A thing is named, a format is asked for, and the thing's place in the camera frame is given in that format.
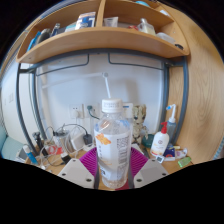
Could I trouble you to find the steel tumbler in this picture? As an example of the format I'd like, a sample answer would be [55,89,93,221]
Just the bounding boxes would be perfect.
[53,131,69,148]

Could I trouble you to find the white wall outlet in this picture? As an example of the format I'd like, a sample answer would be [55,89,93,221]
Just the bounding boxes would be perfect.
[69,103,84,119]
[84,103,99,118]

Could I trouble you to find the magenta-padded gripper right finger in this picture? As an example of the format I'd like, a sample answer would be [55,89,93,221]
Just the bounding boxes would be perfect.
[126,146,169,190]

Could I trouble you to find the black plug adapter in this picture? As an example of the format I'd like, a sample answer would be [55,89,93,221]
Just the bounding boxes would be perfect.
[83,133,94,145]

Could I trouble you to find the black cube charger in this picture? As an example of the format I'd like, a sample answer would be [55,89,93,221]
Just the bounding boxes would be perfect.
[60,152,72,164]

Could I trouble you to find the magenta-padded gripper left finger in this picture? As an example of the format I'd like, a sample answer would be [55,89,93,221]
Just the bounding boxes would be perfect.
[57,147,100,190]

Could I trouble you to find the red white packet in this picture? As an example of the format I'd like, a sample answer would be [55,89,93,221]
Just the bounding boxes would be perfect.
[46,144,64,156]

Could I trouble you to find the flat white packet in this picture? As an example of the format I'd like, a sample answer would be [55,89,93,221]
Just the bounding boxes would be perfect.
[174,148,188,159]

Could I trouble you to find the white desk lamp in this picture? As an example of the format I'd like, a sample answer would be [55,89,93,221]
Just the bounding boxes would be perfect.
[41,71,113,100]

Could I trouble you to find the black electric shaver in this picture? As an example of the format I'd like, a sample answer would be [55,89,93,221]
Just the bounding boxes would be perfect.
[33,131,44,151]

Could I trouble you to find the wooden side panel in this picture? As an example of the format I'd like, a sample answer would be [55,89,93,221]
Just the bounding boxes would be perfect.
[156,0,224,164]

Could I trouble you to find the wooden shelf unit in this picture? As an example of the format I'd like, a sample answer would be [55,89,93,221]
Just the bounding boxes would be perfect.
[15,0,191,64]

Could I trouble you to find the grey metal bed frame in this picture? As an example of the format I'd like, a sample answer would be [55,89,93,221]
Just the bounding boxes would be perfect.
[14,49,190,154]

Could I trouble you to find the brown tree-like figurine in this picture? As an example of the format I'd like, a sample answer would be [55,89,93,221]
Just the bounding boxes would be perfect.
[132,104,149,144]

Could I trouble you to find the clear plastic water bottle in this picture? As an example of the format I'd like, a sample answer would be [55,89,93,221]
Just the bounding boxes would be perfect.
[93,98,134,190]

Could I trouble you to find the white red-pump lotion bottle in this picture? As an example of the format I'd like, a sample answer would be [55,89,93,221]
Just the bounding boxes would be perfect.
[149,121,170,158]

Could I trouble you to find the dark green jar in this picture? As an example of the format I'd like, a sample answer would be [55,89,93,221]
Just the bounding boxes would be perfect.
[141,133,156,149]

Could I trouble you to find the white charger block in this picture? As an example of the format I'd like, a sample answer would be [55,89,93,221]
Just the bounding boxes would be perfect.
[70,132,86,151]

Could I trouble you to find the black power cable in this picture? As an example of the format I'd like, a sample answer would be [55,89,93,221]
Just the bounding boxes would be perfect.
[87,105,101,120]

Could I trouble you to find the clear spray bottle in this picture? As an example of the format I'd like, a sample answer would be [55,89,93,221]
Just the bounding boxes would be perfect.
[165,103,178,141]

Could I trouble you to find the blue white-capped canister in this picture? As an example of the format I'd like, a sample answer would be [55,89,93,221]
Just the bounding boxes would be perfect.
[23,144,39,164]

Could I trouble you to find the small blue red box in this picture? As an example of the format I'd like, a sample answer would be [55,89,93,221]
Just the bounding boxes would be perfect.
[163,148,176,162]

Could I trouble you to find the small green packet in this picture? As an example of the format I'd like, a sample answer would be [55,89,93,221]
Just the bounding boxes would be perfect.
[177,156,193,168]

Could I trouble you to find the white blue-labelled box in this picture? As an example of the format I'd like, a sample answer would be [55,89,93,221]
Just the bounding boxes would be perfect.
[122,102,134,118]

